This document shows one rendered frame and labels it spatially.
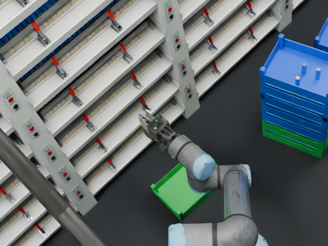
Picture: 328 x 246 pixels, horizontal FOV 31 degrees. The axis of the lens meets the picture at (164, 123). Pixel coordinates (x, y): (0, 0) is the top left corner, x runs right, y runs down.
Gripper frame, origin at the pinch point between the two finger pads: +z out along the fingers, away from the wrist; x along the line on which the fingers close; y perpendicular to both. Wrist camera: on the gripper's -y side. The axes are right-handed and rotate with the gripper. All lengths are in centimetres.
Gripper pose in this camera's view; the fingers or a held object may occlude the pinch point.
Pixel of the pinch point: (141, 117)
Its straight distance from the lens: 234.9
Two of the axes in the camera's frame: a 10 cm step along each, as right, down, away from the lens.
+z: -6.8, -5.5, 4.8
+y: -1.8, -5.1, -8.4
